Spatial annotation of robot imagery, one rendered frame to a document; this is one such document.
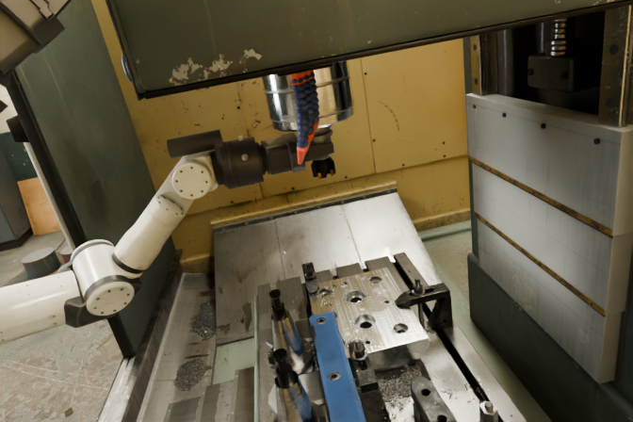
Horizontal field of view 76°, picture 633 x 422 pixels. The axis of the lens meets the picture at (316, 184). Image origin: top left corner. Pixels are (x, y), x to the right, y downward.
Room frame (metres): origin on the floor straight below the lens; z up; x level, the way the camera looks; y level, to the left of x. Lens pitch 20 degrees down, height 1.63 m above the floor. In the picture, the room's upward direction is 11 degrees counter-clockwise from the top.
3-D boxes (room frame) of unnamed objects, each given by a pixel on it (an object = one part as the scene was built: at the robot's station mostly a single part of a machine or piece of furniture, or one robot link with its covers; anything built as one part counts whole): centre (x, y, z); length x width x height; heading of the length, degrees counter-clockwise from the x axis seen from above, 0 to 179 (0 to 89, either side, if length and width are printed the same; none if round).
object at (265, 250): (1.42, 0.04, 0.75); 0.89 x 0.67 x 0.26; 95
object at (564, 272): (0.80, -0.46, 1.16); 0.48 x 0.05 x 0.51; 5
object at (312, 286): (0.97, 0.06, 0.97); 0.13 x 0.03 x 0.15; 5
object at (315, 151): (0.73, -0.01, 1.42); 0.06 x 0.02 x 0.03; 98
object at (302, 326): (0.50, 0.08, 1.21); 0.07 x 0.05 x 0.01; 95
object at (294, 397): (0.34, 0.07, 1.26); 0.04 x 0.04 x 0.07
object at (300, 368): (0.45, 0.08, 1.21); 0.06 x 0.06 x 0.03
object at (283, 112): (0.76, -0.02, 1.54); 0.16 x 0.16 x 0.12
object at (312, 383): (0.39, 0.07, 1.21); 0.07 x 0.05 x 0.01; 95
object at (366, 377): (0.64, -0.02, 0.97); 0.13 x 0.03 x 0.15; 5
